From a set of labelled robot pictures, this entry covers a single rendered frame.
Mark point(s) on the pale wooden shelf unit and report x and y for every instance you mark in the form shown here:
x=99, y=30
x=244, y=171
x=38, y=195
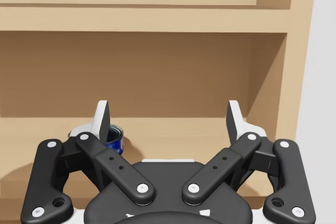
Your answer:
x=168, y=64

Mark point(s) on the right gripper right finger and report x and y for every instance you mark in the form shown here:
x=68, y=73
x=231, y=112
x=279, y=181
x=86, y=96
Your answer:
x=218, y=166

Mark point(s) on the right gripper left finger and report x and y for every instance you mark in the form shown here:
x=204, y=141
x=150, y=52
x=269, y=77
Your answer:
x=118, y=166

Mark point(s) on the blue flat can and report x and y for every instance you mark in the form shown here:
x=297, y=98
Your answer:
x=116, y=140

